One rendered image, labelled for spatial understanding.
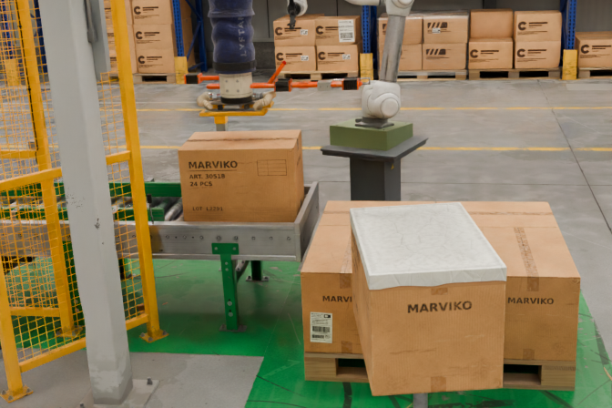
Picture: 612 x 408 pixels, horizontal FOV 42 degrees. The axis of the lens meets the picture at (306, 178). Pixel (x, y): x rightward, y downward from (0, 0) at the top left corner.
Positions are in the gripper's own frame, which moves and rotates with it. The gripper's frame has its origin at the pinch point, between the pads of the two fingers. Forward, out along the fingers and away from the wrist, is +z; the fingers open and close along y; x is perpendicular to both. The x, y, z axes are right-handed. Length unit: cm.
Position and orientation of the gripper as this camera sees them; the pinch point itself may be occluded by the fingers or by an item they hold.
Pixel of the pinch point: (289, 12)
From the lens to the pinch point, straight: 434.1
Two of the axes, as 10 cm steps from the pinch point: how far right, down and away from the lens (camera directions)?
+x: -9.9, 0.0, 1.3
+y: 0.4, 9.6, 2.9
